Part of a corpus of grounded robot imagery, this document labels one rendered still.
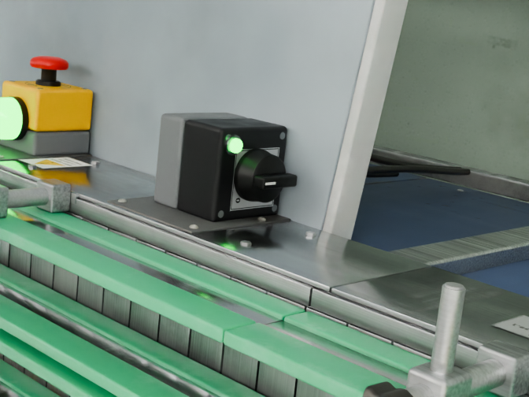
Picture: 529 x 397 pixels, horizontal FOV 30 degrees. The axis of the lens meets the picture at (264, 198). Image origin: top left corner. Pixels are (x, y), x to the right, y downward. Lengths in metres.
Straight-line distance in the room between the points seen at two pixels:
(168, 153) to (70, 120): 0.23
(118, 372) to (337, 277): 0.18
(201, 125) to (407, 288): 0.23
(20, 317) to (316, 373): 0.34
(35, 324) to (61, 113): 0.29
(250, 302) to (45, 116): 0.42
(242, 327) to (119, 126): 0.45
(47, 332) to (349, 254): 0.25
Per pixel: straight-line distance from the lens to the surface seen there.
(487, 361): 0.57
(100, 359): 0.76
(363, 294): 0.67
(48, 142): 1.05
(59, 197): 0.88
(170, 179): 0.85
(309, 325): 0.65
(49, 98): 1.04
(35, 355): 0.82
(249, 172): 0.81
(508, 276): 0.86
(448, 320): 0.52
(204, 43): 0.94
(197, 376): 0.75
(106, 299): 0.86
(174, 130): 0.84
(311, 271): 0.71
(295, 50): 0.86
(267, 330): 0.63
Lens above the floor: 1.38
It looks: 45 degrees down
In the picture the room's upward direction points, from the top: 96 degrees counter-clockwise
